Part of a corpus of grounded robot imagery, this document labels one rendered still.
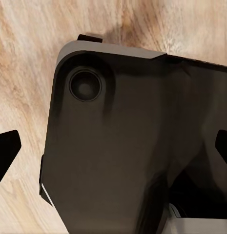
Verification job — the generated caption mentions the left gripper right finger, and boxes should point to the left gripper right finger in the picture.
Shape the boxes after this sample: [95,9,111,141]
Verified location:
[215,129,227,164]

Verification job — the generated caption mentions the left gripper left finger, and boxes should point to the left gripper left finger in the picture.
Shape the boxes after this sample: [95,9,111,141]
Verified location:
[0,130,21,182]

